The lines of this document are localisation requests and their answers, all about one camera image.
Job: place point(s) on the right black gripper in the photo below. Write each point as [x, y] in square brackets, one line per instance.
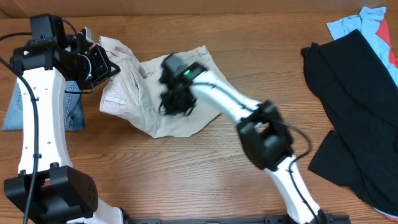
[171, 110]

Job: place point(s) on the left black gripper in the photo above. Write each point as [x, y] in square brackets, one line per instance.
[104, 67]

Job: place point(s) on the beige khaki shorts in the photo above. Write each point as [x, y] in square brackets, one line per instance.
[134, 94]

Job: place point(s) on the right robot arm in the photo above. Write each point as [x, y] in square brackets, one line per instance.
[264, 136]

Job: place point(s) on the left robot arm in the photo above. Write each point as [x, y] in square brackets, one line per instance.
[48, 189]

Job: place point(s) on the folded blue denim jeans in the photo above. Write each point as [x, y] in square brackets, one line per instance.
[72, 112]

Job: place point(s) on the black garment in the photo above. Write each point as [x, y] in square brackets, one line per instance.
[360, 100]

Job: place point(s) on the light blue garment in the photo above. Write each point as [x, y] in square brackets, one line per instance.
[367, 23]

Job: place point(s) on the red garment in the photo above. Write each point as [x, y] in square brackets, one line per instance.
[383, 33]

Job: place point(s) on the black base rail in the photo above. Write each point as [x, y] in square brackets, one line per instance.
[270, 219]

